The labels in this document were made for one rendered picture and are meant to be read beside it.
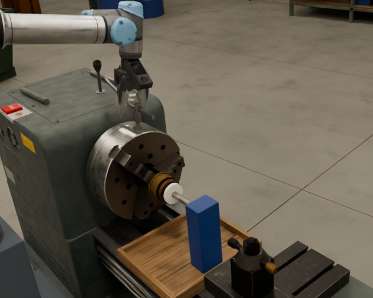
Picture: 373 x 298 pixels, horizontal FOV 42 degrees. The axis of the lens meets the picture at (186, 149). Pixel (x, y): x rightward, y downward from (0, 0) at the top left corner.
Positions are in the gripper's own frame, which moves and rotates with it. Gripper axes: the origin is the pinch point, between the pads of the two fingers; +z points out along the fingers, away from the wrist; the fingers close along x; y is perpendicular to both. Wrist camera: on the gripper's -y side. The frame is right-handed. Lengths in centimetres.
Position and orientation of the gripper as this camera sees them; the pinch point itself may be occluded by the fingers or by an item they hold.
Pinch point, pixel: (132, 113)
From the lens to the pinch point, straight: 162.2
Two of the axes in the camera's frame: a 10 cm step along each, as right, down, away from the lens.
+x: -8.5, 1.7, -4.9
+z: -0.5, 9.1, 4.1
